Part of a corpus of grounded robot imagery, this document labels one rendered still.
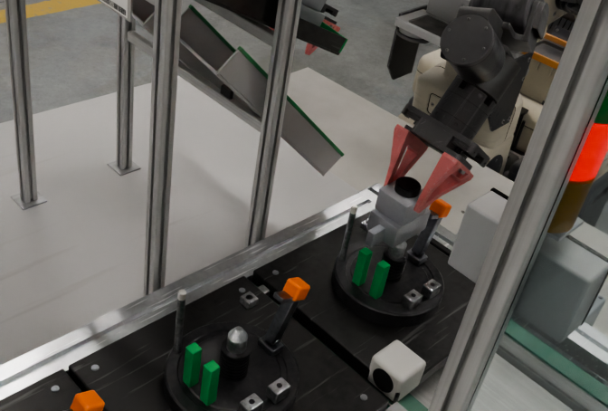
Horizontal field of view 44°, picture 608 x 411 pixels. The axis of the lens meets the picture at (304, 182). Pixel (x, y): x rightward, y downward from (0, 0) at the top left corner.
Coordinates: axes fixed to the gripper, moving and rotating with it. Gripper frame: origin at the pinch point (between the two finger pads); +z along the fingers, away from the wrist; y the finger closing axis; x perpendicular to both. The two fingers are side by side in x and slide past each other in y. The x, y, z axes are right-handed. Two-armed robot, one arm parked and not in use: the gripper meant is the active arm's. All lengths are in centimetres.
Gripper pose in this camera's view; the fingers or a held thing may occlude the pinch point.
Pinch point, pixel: (404, 195)
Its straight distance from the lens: 89.0
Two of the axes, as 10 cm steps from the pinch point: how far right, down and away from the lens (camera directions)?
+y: 6.9, 5.0, -5.2
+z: -5.6, 8.3, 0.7
